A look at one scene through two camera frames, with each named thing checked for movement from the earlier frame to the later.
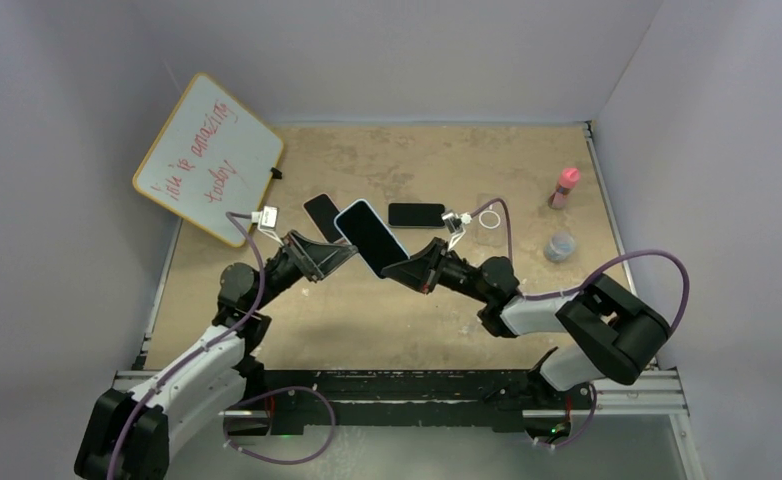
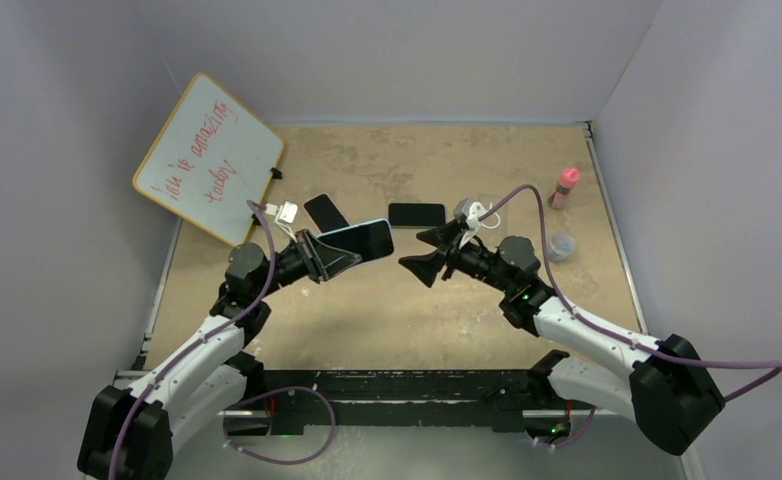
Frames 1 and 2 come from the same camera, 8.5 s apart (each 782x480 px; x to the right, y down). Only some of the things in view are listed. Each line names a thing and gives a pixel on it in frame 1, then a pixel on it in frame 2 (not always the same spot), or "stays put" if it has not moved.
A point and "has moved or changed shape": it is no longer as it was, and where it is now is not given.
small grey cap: [559, 247] stays put
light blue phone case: [364, 231] has moved or changed shape
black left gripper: [330, 256] stays put
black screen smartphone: [416, 215] stays put
